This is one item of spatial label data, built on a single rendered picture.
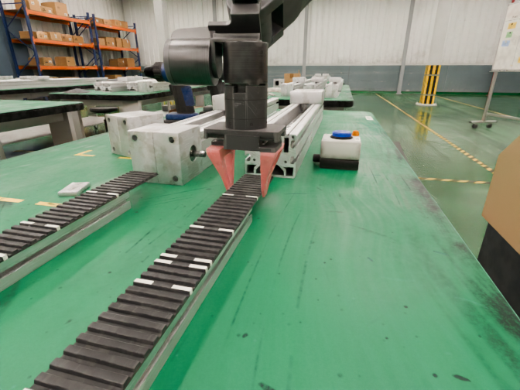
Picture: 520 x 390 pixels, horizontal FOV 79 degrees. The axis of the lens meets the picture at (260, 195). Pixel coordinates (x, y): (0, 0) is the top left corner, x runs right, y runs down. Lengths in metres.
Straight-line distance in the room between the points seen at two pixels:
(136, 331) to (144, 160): 0.41
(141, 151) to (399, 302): 0.47
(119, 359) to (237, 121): 0.29
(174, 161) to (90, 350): 0.40
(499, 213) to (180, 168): 0.48
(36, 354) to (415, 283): 0.33
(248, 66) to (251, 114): 0.06
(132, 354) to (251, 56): 0.33
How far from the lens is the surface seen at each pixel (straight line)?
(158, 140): 0.58
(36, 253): 0.42
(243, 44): 0.41
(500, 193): 0.51
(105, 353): 0.23
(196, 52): 0.42
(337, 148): 0.67
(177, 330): 0.27
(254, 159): 0.62
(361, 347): 0.28
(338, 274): 0.34
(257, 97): 0.41
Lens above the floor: 0.97
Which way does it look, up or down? 22 degrees down
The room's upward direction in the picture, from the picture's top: straight up
